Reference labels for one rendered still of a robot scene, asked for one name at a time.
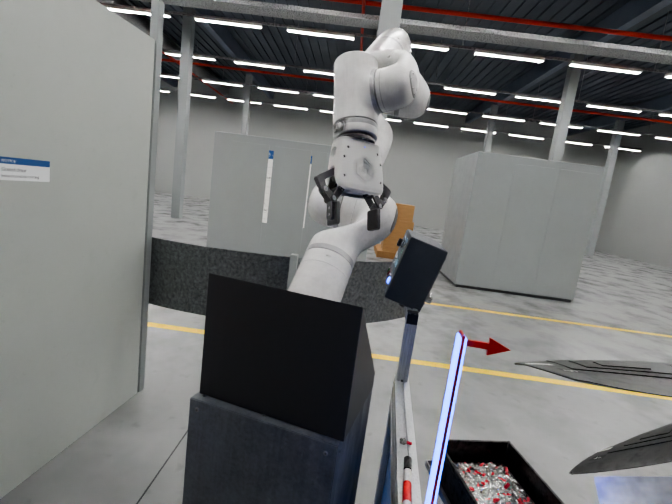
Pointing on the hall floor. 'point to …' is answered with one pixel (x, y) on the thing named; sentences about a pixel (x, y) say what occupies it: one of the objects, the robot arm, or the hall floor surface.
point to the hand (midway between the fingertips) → (354, 222)
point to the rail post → (383, 463)
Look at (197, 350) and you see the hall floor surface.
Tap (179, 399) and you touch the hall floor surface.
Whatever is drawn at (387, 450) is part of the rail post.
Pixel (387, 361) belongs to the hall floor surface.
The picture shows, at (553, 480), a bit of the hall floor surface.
